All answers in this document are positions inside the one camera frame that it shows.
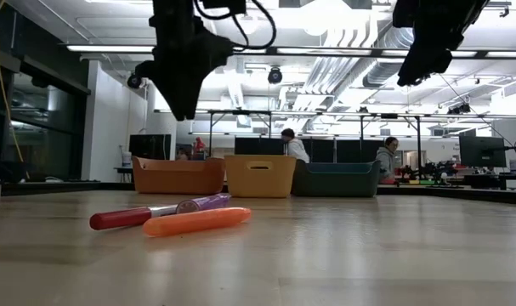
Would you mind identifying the orange highlighter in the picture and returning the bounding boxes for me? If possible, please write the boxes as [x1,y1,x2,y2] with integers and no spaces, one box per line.
[142,207,252,238]

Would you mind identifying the black ceiling camera rig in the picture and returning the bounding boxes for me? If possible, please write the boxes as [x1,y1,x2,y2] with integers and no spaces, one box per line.
[447,102,472,115]

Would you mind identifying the purple thick marker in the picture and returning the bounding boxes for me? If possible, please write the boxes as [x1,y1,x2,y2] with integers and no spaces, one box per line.
[175,193,233,215]

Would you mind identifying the black partition panels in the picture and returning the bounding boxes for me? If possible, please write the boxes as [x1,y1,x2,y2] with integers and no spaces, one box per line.
[234,136,386,164]

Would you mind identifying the multicoloured block row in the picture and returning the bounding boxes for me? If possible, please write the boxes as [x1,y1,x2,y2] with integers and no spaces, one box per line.
[378,178,433,186]

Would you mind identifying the bright red thin marker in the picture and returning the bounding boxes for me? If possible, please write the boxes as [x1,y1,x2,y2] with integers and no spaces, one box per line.
[89,204,179,231]

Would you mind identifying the orange plastic bin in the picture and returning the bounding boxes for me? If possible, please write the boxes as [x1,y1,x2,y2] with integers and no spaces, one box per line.
[132,156,227,196]

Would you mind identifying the black aluminium table frame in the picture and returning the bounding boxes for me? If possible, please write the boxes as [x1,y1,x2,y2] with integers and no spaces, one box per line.
[0,180,516,206]

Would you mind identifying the black monitor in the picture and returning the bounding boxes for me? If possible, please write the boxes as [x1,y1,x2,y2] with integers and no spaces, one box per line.
[128,133,173,162]
[458,134,507,168]

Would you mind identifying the yellow hanging cable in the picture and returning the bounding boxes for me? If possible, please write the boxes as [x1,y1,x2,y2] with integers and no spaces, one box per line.
[0,0,31,179]

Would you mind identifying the silver ventilation duct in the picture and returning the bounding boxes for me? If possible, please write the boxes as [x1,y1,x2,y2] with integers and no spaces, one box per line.
[361,25,411,88]

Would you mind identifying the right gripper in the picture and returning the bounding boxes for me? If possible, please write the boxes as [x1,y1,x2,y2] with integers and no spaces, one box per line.
[396,18,468,88]

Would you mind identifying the yellow plastic bin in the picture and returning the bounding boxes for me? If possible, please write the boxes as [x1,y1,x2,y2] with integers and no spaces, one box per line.
[223,154,298,198]

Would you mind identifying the teal plastic bin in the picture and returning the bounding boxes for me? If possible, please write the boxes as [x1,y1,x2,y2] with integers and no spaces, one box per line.
[291,158,383,198]

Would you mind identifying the black metal frame stand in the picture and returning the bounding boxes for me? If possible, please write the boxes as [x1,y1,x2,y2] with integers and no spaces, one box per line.
[359,112,423,179]
[207,109,273,159]

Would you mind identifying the small red object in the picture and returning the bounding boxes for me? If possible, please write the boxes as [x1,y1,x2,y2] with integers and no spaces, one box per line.
[192,136,207,161]

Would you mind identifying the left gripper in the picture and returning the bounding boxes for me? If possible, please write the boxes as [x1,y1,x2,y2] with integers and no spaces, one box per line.
[133,25,235,122]

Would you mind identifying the long ceiling light strip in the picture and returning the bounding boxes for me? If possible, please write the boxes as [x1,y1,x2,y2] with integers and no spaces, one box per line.
[65,43,516,60]

